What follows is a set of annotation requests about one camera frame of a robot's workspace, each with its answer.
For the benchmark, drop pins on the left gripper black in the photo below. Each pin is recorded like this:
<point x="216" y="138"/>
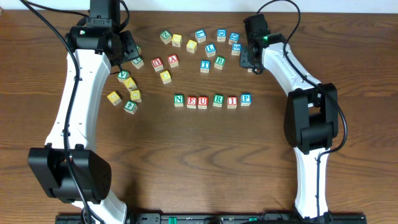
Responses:
<point x="130" y="47"/>

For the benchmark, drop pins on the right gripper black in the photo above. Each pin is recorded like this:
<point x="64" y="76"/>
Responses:
<point x="245" y="59"/>

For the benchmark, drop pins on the blue P block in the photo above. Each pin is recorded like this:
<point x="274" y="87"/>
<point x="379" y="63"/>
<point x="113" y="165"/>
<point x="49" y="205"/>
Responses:
<point x="246" y="99"/>

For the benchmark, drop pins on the red I block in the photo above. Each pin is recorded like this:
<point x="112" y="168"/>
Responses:
<point x="232" y="102"/>

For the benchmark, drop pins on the yellow C block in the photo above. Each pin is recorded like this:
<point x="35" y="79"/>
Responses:
<point x="135" y="96"/>

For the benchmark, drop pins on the green R block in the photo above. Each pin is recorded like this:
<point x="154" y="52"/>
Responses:
<point x="218" y="100"/>

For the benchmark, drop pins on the red u block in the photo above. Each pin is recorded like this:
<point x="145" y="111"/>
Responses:
<point x="157" y="64"/>
<point x="202" y="102"/>

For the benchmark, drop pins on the red E block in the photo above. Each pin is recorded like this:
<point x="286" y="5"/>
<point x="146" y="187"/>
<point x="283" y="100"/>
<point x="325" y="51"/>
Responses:
<point x="192" y="102"/>

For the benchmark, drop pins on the green N block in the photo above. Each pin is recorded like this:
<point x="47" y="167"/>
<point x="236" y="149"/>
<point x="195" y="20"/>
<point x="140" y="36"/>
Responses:
<point x="178" y="100"/>

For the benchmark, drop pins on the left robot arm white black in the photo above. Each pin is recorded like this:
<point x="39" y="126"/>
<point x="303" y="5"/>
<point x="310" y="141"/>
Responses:
<point x="67" y="166"/>

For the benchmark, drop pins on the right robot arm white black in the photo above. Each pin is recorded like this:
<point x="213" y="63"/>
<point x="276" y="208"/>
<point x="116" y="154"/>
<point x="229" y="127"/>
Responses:
<point x="311" y="119"/>

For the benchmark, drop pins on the green J block left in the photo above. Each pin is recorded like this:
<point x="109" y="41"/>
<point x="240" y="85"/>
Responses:
<point x="139" y="50"/>

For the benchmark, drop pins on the green 7 block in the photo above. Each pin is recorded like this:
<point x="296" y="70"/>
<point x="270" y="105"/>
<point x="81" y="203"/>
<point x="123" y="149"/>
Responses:
<point x="138" y="62"/>

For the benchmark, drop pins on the blue 5 block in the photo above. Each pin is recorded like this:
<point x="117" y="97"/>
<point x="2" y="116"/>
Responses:
<point x="236" y="49"/>

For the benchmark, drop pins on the blue D block tilted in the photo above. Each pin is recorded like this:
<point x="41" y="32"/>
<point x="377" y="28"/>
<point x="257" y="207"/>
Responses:
<point x="233" y="38"/>

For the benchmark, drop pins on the green B block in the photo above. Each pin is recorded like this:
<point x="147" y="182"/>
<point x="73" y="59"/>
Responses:
<point x="220" y="62"/>

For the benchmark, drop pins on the green V block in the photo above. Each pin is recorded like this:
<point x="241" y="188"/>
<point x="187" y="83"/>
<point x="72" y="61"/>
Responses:
<point x="123" y="75"/>

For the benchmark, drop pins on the yellow K block left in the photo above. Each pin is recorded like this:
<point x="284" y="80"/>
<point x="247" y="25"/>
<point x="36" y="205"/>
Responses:
<point x="130" y="84"/>

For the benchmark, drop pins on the blue l block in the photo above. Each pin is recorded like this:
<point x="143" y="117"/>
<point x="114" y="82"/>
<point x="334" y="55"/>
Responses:
<point x="210" y="50"/>
<point x="200" y="35"/>

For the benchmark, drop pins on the green Z block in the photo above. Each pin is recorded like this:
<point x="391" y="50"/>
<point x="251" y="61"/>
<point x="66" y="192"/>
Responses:
<point x="166" y="37"/>

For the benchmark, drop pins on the blue T block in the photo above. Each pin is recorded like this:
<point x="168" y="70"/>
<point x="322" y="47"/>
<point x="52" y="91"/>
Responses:
<point x="205" y="66"/>

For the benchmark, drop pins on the yellow O block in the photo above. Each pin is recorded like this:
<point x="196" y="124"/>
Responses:
<point x="165" y="77"/>

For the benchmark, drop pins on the red A block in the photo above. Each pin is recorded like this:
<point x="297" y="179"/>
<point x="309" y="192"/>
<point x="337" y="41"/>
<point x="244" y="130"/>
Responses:
<point x="173" y="60"/>

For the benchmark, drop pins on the yellow block top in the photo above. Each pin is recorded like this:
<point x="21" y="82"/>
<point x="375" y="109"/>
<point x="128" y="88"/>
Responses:
<point x="176" y="40"/>

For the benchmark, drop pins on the yellow G block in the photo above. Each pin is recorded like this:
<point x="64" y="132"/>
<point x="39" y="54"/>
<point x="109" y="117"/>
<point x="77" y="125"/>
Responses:
<point x="114" y="98"/>

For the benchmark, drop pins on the blue L block top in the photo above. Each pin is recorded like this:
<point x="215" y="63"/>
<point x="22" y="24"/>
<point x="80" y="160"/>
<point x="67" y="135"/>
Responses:
<point x="200" y="35"/>

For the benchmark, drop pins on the yellow block upper middle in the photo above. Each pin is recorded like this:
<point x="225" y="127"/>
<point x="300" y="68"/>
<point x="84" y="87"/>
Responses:
<point x="192" y="46"/>

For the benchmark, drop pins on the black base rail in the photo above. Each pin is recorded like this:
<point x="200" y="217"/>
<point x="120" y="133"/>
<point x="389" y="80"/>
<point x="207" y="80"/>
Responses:
<point x="268" y="217"/>

